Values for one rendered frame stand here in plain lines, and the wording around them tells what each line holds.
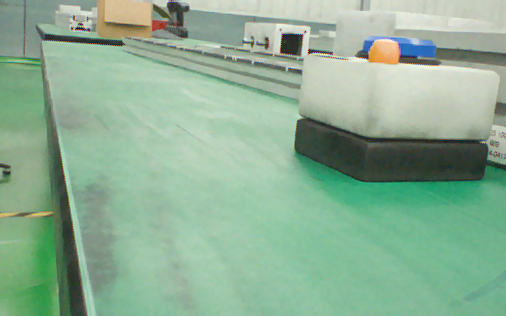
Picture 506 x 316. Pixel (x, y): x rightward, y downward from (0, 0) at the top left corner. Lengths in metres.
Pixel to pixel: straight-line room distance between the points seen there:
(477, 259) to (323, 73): 0.17
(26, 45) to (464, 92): 11.14
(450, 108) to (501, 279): 0.15
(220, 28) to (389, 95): 11.52
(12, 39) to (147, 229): 11.21
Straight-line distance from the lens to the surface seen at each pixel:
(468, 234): 0.26
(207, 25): 11.77
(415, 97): 0.33
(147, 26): 2.62
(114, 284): 0.18
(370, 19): 0.55
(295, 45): 1.53
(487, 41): 0.44
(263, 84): 0.80
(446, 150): 0.35
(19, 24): 11.40
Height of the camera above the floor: 0.85
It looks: 12 degrees down
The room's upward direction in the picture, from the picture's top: 5 degrees clockwise
